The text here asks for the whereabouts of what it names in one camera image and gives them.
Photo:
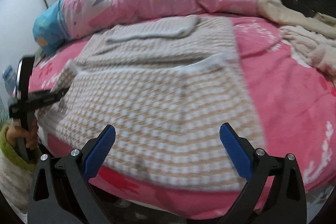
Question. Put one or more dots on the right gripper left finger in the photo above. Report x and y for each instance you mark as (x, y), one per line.
(60, 192)

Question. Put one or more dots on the blue white box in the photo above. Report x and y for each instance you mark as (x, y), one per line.
(10, 79)

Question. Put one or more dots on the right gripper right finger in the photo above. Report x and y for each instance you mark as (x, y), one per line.
(274, 191)

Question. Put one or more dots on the left hand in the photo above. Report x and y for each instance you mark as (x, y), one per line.
(15, 132)

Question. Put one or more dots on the beige white knit garment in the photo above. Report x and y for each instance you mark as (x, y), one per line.
(166, 86)

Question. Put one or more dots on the cream fleece garment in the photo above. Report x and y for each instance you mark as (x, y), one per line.
(312, 41)

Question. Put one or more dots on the green cuffed left sleeve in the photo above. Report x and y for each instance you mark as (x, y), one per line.
(16, 176)

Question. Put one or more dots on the pink floral bed blanket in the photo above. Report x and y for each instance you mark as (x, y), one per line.
(296, 110)

